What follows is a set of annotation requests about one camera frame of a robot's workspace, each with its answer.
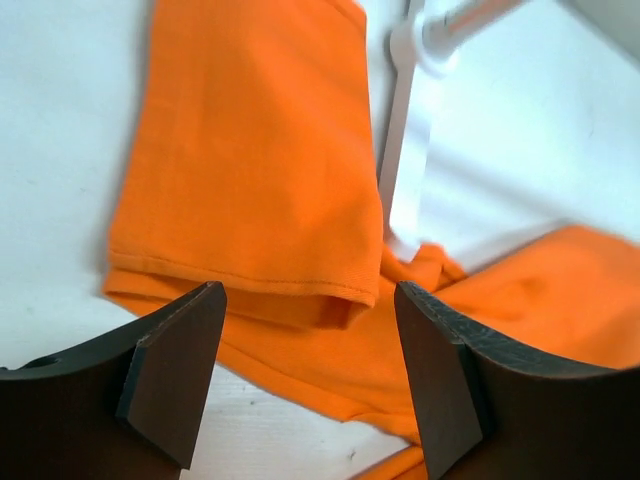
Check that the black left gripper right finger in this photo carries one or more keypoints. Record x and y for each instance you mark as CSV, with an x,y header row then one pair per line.
x,y
490,407

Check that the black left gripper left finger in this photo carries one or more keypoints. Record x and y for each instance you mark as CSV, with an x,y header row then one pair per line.
x,y
127,404

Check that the orange trousers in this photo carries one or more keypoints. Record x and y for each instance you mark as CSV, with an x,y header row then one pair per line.
x,y
253,165

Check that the white clothes rack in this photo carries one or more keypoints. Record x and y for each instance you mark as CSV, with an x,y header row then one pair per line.
x,y
424,50

